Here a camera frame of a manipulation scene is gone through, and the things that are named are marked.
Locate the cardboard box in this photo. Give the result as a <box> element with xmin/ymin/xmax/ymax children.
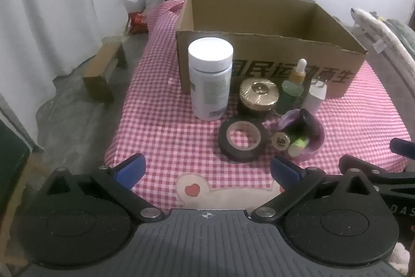
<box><xmin>176</xmin><ymin>0</ymin><xmax>368</xmax><ymax>99</ymax></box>

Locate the black tape roll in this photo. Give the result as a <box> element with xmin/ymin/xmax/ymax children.
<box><xmin>218</xmin><ymin>117</ymin><xmax>269</xmax><ymax>162</ymax></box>

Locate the white plastic bag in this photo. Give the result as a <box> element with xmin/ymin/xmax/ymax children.
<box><xmin>144</xmin><ymin>0</ymin><xmax>166</xmax><ymax>16</ymax></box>

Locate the white pill bottle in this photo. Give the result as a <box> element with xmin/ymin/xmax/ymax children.
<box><xmin>188</xmin><ymin>38</ymin><xmax>234</xmax><ymax>121</ymax></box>

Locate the white curtain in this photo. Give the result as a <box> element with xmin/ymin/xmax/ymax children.
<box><xmin>0</xmin><ymin>0</ymin><xmax>143</xmax><ymax>148</ymax></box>

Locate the dark green panel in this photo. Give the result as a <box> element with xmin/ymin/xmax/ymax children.
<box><xmin>0</xmin><ymin>116</ymin><xmax>33</xmax><ymax>226</ymax></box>

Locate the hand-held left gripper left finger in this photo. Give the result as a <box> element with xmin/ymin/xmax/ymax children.
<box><xmin>44</xmin><ymin>153</ymin><xmax>165</xmax><ymax>222</ymax></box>

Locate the brown cardboard piece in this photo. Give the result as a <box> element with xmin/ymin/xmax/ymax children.
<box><xmin>82</xmin><ymin>43</ymin><xmax>128</xmax><ymax>103</ymax></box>

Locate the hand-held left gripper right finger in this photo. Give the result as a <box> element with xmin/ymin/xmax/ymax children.
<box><xmin>251</xmin><ymin>155</ymin><xmax>373</xmax><ymax>222</ymax></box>

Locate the pink checked bed sheet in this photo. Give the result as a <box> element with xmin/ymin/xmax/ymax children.
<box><xmin>104</xmin><ymin>0</ymin><xmax>408</xmax><ymax>213</ymax></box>

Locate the purple bowl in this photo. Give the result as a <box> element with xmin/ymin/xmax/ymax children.
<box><xmin>279</xmin><ymin>109</ymin><xmax>325</xmax><ymax>161</ymax></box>

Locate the grey green blanket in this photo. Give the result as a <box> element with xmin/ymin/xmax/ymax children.
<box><xmin>370</xmin><ymin>11</ymin><xmax>415</xmax><ymax>49</ymax></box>

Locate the red snack bag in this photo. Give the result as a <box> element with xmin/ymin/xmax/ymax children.
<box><xmin>127</xmin><ymin>11</ymin><xmax>148</xmax><ymax>34</ymax></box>

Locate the gold lid jar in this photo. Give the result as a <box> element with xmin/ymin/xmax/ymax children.
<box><xmin>238</xmin><ymin>78</ymin><xmax>280</xmax><ymax>118</ymax></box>

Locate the green dropper bottle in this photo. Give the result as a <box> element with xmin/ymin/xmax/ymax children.
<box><xmin>279</xmin><ymin>58</ymin><xmax>308</xmax><ymax>113</ymax></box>

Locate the small green tube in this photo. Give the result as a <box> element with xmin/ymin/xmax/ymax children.
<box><xmin>288</xmin><ymin>136</ymin><xmax>309</xmax><ymax>157</ymax></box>

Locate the white charger plug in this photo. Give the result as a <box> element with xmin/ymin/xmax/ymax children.
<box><xmin>303</xmin><ymin>80</ymin><xmax>327</xmax><ymax>113</ymax></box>

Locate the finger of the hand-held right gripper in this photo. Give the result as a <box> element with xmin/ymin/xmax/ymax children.
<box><xmin>390</xmin><ymin>137</ymin><xmax>415</xmax><ymax>161</ymax></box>
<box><xmin>338</xmin><ymin>154</ymin><xmax>415</xmax><ymax>194</ymax></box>

